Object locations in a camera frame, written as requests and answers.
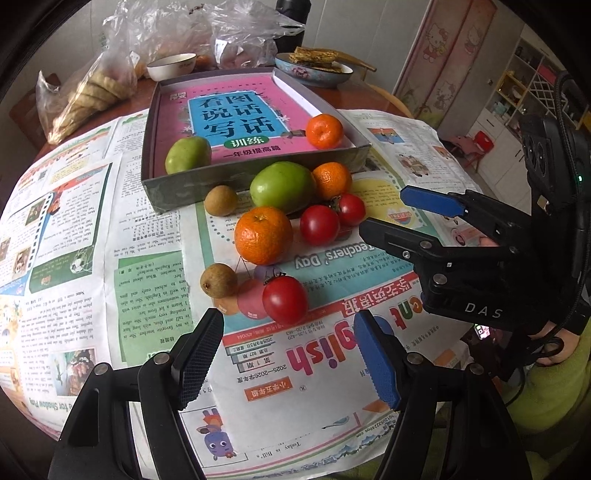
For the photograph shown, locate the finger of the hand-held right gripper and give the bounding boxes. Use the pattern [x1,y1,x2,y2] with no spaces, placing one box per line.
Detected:
[359,217,451,278]
[401,185,533,247]

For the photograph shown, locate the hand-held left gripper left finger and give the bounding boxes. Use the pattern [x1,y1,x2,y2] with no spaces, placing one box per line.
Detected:
[48,308,225,480]

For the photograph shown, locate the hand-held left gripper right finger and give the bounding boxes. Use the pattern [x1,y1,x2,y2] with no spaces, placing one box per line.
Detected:
[353,310,529,480]

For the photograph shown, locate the red tomato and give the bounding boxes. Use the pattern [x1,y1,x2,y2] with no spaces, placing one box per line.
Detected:
[300,205,341,246]
[262,272,309,325]
[330,193,367,227]

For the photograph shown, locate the brown kiwi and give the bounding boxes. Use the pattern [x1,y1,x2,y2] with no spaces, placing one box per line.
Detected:
[199,263,239,298]
[204,185,239,217]

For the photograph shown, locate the orange mandarin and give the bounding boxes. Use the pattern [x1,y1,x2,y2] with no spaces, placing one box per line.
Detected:
[305,114,345,150]
[311,162,353,201]
[234,206,294,266]

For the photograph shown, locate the large green apple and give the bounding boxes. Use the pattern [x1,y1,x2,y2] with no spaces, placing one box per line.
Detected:
[249,161,317,215]

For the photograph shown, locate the grey cardboard box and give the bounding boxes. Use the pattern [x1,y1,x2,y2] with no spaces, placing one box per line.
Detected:
[141,68,372,214]

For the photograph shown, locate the person's right forearm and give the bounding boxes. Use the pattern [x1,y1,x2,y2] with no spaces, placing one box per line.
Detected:
[501,364,591,467]

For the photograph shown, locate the person's right hand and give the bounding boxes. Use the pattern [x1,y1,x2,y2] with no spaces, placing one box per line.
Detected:
[538,318,591,374]

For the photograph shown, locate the colourful newspaper front page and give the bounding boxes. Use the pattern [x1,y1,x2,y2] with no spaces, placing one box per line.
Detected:
[180,152,465,468]

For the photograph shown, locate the newspaper sheet with cartoon drawings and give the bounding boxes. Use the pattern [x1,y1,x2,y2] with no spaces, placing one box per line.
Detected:
[337,108,483,250]

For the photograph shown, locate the red stool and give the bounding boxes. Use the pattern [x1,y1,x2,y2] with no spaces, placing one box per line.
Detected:
[450,130,492,174]

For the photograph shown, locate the wooden chair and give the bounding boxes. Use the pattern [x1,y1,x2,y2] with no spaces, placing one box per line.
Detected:
[337,51,414,118]
[9,85,61,149]

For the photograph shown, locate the white shelf cabinet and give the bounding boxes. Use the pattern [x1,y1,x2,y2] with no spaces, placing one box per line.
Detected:
[443,37,568,185]

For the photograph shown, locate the newspaper sheet with film strip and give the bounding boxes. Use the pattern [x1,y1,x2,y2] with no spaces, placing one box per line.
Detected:
[0,111,206,437]

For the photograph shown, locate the cartoon cat wardrobe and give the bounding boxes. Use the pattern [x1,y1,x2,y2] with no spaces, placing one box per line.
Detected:
[394,0,497,130]

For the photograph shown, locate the blue floral dish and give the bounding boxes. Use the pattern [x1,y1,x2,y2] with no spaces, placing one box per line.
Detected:
[274,52,354,88]

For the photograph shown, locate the pink workbook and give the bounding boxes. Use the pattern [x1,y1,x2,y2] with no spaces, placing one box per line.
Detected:
[154,74,356,178]

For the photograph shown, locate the fried pancake slices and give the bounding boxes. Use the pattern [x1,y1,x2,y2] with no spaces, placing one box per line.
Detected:
[288,46,345,70]

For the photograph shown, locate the small green apple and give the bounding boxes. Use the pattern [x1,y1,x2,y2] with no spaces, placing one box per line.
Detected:
[165,136,213,175]

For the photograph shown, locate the black thermos bottle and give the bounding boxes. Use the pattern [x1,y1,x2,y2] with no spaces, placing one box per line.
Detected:
[276,0,309,51]

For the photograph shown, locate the clear plastic bag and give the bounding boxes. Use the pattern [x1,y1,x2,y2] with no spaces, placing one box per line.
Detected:
[210,0,305,68]
[102,0,218,70]

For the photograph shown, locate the white bowl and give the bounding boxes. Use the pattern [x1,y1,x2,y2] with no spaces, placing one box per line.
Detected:
[147,53,197,82]

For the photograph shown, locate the clear bag of bread rings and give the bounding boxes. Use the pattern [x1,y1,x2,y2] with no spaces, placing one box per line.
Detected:
[36,51,139,145]

